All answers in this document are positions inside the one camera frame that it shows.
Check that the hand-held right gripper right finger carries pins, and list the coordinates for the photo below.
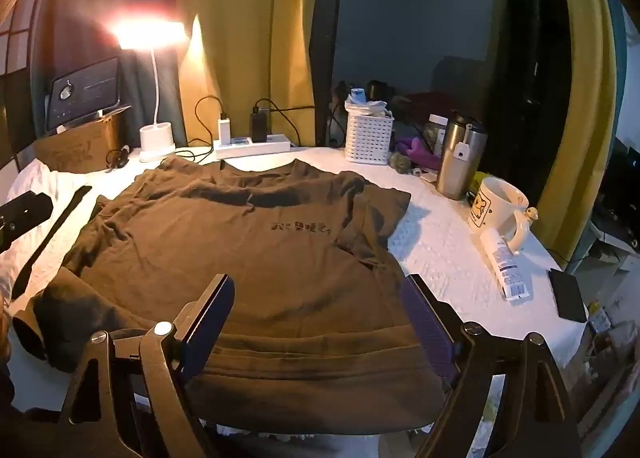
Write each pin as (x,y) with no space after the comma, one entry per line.
(427,323)

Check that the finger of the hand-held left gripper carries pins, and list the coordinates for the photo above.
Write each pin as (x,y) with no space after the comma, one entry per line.
(27,215)

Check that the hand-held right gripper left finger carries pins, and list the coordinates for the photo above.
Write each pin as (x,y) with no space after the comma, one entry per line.
(212,318)

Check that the brown T-shirt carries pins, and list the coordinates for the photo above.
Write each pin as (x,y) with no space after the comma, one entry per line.
(250,263)

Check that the brown cardboard box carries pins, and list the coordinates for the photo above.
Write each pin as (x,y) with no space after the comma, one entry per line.
(75,148)

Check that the white textured tablecloth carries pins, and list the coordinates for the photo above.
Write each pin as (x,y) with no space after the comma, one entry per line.
(440,238)

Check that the white cream tube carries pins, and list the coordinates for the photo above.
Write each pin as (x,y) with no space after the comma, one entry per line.
(505,263)

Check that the black earphones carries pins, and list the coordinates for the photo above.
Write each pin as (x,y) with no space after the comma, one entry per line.
(117,158)

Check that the white printed mug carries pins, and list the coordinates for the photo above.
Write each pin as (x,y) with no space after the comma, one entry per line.
(492,208)

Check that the black phone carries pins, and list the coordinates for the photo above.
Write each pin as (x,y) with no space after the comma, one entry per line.
(567,293)

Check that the yellow plastic bag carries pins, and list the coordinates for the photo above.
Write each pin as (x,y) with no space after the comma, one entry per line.
(477,185)

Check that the white desk lamp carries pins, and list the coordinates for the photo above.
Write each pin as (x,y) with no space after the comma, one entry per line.
(156,141)

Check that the steel tumbler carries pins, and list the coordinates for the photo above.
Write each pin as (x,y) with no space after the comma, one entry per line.
(452,163)

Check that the grey-green rock ornament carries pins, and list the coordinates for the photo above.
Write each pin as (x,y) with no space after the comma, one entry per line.
(401,163)

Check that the purple cloth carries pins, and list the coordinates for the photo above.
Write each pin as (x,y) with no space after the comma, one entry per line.
(420,153)

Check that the white power strip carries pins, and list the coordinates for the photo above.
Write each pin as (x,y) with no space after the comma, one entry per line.
(260,146)

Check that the white charger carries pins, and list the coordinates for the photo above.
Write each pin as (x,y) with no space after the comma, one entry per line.
(224,128)

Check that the clear jar with white lid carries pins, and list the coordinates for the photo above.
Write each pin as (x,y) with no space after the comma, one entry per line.
(435,131)

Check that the white plastic basket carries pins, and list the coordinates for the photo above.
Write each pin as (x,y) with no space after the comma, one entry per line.
(367,138)

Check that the clear plastic bag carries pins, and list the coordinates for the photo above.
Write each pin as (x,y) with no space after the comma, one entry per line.
(372,109)

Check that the blue-capped bottle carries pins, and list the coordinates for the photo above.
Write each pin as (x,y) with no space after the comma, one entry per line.
(358,96)

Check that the yellow curtain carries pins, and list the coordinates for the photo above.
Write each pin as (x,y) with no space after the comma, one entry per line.
(250,13)
(585,88)

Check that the dark glass window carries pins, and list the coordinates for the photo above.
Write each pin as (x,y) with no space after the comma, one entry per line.
(425,13)

